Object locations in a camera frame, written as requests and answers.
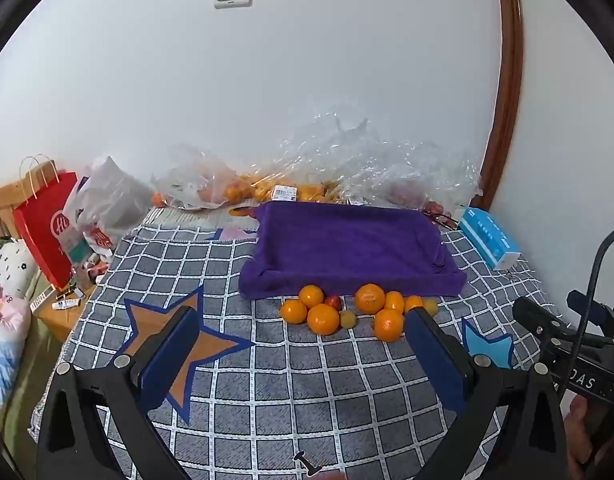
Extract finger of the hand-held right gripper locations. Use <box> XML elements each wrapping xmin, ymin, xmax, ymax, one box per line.
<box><xmin>513</xmin><ymin>296</ymin><xmax>576</xmax><ymax>356</ymax></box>

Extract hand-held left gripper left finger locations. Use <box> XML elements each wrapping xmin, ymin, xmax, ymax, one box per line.
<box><xmin>36</xmin><ymin>305</ymin><xmax>208</xmax><ymax>480</ymax></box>

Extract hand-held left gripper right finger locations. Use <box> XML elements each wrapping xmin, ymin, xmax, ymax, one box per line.
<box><xmin>404</xmin><ymin>306</ymin><xmax>570</xmax><ymax>480</ymax></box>

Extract large orange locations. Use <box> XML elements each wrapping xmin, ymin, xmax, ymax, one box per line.
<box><xmin>279</xmin><ymin>299</ymin><xmax>308</xmax><ymax>325</ymax></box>
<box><xmin>354</xmin><ymin>283</ymin><xmax>387</xmax><ymax>315</ymax></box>
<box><xmin>298</xmin><ymin>284</ymin><xmax>325</xmax><ymax>309</ymax></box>
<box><xmin>373</xmin><ymin>308</ymin><xmax>405</xmax><ymax>343</ymax></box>
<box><xmin>307</xmin><ymin>303</ymin><xmax>341</xmax><ymax>336</ymax></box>

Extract purple towel covered tray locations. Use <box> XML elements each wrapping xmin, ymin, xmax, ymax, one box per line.
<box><xmin>238</xmin><ymin>201</ymin><xmax>468</xmax><ymax>301</ymax></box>

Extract person's right hand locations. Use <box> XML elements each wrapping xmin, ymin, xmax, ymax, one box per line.
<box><xmin>561</xmin><ymin>394</ymin><xmax>598</xmax><ymax>467</ymax></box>

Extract blue tissue pack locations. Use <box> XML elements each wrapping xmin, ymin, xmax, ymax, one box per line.
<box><xmin>458</xmin><ymin>206</ymin><xmax>522</xmax><ymax>271</ymax></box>

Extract wooden nightstand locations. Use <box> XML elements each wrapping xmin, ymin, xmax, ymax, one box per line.
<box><xmin>34</xmin><ymin>280</ymin><xmax>95</xmax><ymax>343</ymax></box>

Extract grey checkered star blanket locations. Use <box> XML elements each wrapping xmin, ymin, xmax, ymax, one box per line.
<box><xmin>32</xmin><ymin>210</ymin><xmax>562</xmax><ymax>480</ymax></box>

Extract fruit print cardboard box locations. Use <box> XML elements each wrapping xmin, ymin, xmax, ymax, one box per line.
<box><xmin>147</xmin><ymin>204</ymin><xmax>260</xmax><ymax>231</ymax></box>

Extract pink blue quilt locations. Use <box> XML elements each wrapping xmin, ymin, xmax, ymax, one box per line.
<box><xmin>0</xmin><ymin>282</ymin><xmax>33</xmax><ymax>411</ymax></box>

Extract white grey plastic bag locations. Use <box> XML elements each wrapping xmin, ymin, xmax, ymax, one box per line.
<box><xmin>62</xmin><ymin>156</ymin><xmax>155</xmax><ymax>261</ymax></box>

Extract pile of bagged oranges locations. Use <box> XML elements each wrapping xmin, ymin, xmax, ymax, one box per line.
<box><xmin>152</xmin><ymin>175</ymin><xmax>248</xmax><ymax>208</ymax></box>
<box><xmin>247</xmin><ymin>175</ymin><xmax>343</xmax><ymax>205</ymax></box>

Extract red paper shopping bag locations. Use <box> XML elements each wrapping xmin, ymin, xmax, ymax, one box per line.
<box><xmin>12</xmin><ymin>155</ymin><xmax>80</xmax><ymax>291</ymax></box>

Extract white strawberry print pillow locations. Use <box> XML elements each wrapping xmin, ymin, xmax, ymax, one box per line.
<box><xmin>0</xmin><ymin>235</ymin><xmax>40</xmax><ymax>301</ymax></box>

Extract large crinkled clear plastic bag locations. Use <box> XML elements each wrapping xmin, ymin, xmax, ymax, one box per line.
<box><xmin>237</xmin><ymin>105</ymin><xmax>485</xmax><ymax>216</ymax></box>

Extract wooden headboard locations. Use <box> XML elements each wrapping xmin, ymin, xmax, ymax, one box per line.
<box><xmin>0</xmin><ymin>160</ymin><xmax>58</xmax><ymax>241</ymax></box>

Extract black cable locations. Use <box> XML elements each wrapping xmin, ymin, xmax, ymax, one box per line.
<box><xmin>574</xmin><ymin>226</ymin><xmax>614</xmax><ymax>356</ymax></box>

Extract brown wooden door frame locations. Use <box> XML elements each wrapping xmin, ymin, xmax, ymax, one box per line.
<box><xmin>479</xmin><ymin>0</ymin><xmax>525</xmax><ymax>211</ymax></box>

